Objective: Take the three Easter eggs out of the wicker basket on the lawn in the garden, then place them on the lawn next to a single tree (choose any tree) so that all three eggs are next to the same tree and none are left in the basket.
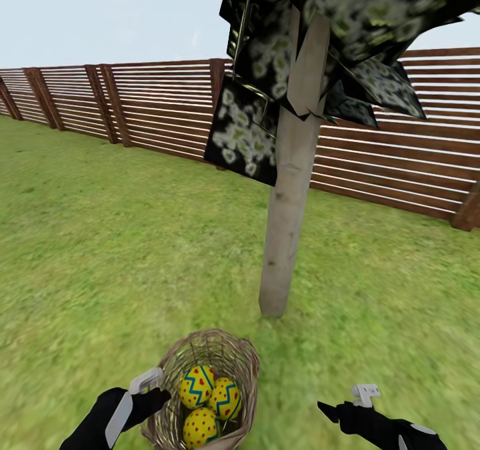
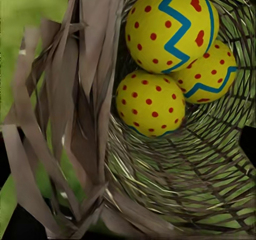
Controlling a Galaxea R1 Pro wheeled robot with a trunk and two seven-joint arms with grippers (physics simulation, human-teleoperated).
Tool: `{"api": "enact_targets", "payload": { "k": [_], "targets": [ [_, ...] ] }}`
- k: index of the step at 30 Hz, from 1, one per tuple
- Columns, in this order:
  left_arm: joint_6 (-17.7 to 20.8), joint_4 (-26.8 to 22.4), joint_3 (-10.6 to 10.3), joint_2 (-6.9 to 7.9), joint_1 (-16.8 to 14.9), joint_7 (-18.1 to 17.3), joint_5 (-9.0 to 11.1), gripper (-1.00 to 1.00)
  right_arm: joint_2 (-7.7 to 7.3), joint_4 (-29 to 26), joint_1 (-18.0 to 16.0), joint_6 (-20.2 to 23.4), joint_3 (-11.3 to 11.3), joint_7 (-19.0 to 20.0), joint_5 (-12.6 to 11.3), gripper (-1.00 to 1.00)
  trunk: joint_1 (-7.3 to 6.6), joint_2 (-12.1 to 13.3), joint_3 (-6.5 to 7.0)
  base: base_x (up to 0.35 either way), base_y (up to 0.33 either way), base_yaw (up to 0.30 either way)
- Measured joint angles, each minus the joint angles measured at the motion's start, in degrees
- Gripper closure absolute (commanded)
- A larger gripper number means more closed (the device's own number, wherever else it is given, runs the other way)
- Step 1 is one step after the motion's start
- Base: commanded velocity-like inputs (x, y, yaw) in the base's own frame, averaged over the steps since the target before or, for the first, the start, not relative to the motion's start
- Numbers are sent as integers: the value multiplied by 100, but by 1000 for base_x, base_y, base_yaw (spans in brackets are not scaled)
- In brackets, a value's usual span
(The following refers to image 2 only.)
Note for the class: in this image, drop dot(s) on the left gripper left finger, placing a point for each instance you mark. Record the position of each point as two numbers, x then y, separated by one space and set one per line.
4 161

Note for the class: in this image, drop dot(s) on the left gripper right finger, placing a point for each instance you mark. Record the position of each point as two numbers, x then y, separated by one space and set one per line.
247 141

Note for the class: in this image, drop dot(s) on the wicker basket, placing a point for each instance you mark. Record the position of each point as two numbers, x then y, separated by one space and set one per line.
79 58

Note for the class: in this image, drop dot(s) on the easter egg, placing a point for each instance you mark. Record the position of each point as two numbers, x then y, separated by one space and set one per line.
151 105
209 78
165 36

